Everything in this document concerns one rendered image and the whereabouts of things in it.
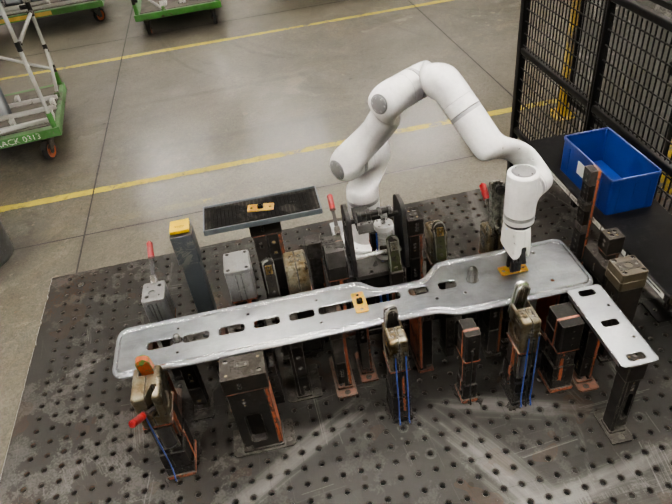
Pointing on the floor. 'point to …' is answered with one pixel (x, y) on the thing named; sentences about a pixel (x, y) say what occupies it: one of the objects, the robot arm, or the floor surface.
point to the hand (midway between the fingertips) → (513, 263)
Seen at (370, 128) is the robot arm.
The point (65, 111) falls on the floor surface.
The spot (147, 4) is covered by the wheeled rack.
